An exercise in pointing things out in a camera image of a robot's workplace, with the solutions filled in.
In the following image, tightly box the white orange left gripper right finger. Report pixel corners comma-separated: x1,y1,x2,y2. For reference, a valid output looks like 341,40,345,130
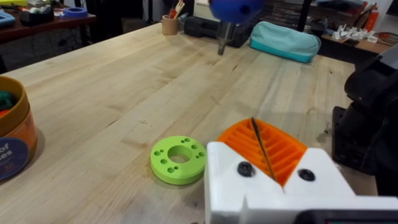
251,118,356,197

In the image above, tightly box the blue plastic tray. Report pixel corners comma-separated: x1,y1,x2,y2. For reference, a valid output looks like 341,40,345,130
0,9,16,29

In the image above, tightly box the orange bottle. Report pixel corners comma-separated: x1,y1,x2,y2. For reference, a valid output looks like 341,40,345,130
363,3,379,32

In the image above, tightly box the heap of white printed parts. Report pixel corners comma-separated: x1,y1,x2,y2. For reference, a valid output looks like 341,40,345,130
331,24,379,44

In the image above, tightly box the blue tape roll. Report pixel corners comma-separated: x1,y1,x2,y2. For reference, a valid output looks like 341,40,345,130
63,6,89,19

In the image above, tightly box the tan cup with utensils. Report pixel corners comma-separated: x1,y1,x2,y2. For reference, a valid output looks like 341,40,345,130
161,0,186,36

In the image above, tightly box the tan toy tub with toys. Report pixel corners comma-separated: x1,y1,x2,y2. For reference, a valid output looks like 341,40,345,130
0,75,39,182

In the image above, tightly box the white orange left gripper left finger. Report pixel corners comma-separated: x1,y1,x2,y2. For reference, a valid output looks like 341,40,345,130
205,117,284,224

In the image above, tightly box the wooden side table with parts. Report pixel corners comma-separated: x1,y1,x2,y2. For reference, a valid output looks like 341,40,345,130
321,32,393,56

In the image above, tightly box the black box with items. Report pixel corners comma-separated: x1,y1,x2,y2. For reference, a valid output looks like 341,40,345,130
19,4,56,27

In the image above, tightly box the blue electric screwdriver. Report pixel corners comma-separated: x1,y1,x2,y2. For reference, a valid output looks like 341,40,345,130
208,0,265,57

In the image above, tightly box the green disc with holes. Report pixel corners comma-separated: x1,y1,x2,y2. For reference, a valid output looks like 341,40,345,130
150,135,208,186

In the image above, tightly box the brown side table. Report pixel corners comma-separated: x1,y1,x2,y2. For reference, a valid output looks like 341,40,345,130
0,8,98,45

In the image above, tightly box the black tool case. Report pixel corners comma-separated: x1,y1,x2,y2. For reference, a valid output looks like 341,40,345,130
183,15,253,49

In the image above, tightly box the teal zip pouch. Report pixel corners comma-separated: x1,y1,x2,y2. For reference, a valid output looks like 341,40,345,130
249,21,322,65

